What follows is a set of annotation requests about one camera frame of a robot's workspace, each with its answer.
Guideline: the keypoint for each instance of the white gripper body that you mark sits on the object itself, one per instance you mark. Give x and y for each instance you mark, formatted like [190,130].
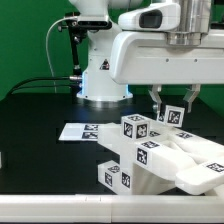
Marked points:
[141,58]

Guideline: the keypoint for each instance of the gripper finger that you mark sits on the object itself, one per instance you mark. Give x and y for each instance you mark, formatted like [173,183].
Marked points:
[154,91]
[191,94]

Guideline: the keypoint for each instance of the white cube nut with tag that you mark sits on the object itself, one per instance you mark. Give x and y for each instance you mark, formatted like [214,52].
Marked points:
[135,126]

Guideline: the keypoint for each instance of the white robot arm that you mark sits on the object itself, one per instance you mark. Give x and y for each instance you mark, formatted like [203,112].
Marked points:
[169,42]

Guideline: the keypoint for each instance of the white flat chair back panel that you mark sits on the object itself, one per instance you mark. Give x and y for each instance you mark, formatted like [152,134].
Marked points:
[79,132]

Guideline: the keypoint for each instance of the white L-shaped border fence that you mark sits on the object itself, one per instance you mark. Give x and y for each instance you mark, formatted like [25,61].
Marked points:
[113,209]

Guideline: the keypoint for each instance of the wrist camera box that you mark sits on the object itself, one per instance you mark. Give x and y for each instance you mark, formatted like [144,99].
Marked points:
[155,17]

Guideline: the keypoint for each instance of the black camera on stand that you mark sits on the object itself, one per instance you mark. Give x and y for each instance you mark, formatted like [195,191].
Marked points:
[75,22]

